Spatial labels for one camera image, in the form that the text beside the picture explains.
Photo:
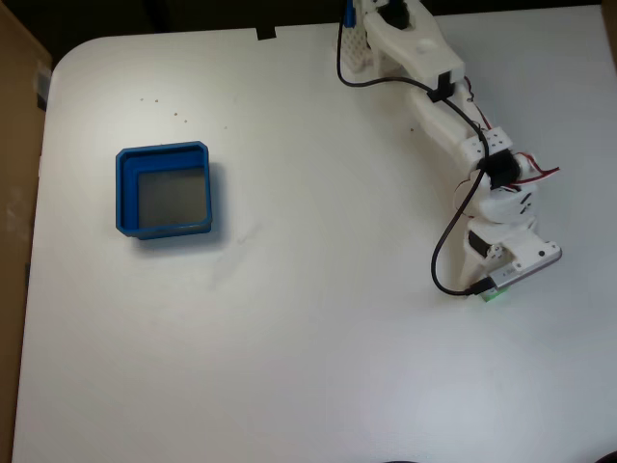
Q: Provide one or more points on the dark label on cardboard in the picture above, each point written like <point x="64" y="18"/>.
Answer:
<point x="43" y="89"/>

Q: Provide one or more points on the brown cardboard box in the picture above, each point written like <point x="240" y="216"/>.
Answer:
<point x="14" y="144"/>

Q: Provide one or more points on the black rounded object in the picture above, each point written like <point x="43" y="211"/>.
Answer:
<point x="609" y="459"/>
<point x="402" y="461"/>

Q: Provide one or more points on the blue open box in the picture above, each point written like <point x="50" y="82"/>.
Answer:
<point x="126" y="193"/>

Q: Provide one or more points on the silver camera box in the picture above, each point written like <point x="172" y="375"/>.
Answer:
<point x="506" y="276"/>

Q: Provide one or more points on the green cube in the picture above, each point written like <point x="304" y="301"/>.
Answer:
<point x="491" y="297"/>

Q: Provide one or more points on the black tape piece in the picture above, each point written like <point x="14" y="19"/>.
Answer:
<point x="265" y="34"/>

